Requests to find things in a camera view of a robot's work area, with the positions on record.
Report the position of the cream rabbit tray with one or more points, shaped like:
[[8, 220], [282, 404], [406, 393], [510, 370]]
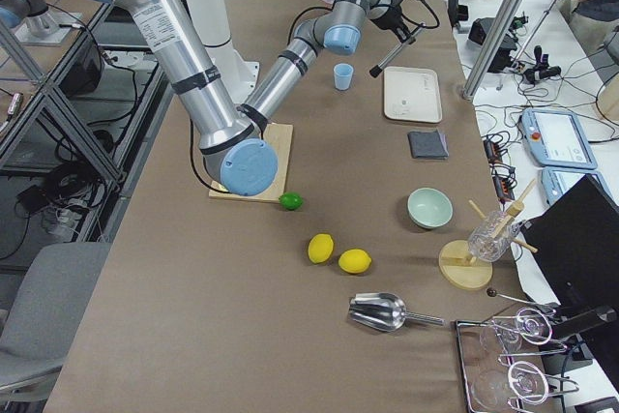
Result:
[[412, 94]]

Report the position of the teach pendant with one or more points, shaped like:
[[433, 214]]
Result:
[[558, 180], [556, 138]]

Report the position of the wooden cutting board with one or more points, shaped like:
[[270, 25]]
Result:
[[279, 136]]

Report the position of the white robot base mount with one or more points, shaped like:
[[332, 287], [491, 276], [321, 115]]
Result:
[[227, 45]]

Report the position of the green lime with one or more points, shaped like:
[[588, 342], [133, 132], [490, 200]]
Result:
[[291, 201]]

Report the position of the grey office chair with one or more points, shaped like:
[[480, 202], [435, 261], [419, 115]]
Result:
[[45, 316]]

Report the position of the black monitor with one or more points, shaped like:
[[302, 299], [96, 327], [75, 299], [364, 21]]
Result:
[[577, 246]]

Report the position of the upper yellow lemon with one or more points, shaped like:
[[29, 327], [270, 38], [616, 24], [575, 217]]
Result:
[[320, 248]]

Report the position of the wine glass on rack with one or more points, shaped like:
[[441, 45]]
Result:
[[517, 389], [504, 334]]

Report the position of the lower teach pendant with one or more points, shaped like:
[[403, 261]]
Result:
[[558, 180]]

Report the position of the lower yellow lemon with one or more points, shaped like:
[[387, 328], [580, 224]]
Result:
[[354, 261]]

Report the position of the yellow lemon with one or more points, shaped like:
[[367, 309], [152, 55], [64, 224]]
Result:
[[320, 248], [354, 261]]

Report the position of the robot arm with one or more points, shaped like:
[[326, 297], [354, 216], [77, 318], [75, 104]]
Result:
[[233, 152], [13, 12]]

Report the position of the light blue plastic cup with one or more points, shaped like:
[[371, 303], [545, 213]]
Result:
[[343, 73]]

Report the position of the round wooden glass stand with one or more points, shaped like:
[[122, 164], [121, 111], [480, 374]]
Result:
[[465, 271]]

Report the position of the aluminium frame post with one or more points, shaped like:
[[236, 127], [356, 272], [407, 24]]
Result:
[[484, 54]]

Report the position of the upper teach pendant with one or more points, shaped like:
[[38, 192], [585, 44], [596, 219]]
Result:
[[556, 138]]

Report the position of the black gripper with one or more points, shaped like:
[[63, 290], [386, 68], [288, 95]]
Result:
[[388, 17]]

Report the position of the metal ice scoop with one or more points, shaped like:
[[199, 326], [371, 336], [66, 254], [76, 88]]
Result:
[[386, 312]]

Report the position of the mint green bowl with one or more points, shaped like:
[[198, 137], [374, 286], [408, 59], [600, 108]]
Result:
[[429, 208]]

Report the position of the grey folded cloth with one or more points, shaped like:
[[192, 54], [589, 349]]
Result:
[[428, 145]]

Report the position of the black framed glass rack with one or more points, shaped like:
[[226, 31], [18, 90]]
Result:
[[500, 362]]

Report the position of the crystal glass on stand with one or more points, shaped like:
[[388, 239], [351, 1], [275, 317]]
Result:
[[490, 240]]

